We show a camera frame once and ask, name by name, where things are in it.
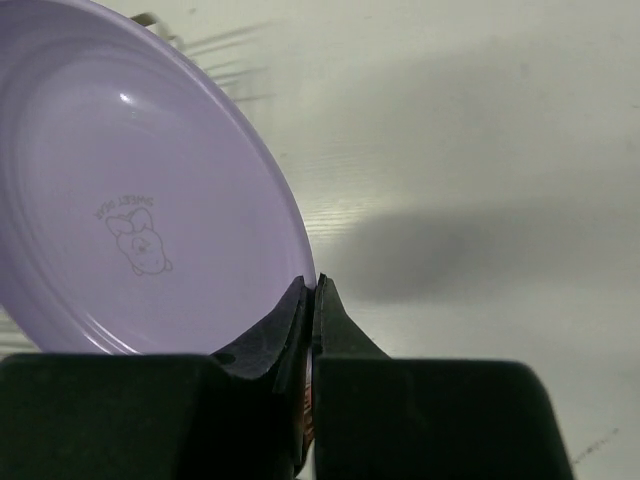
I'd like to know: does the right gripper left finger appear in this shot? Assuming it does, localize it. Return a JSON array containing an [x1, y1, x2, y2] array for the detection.
[[1, 279, 313, 479]]

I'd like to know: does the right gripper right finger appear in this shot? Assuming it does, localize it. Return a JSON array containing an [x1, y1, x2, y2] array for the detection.
[[312, 276, 573, 479]]

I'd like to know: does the purple plate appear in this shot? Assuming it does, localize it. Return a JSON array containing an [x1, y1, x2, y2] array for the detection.
[[1, 1, 315, 353]]

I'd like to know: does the wire dish rack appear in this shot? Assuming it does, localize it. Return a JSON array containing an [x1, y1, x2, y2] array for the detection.
[[130, 12, 275, 104]]

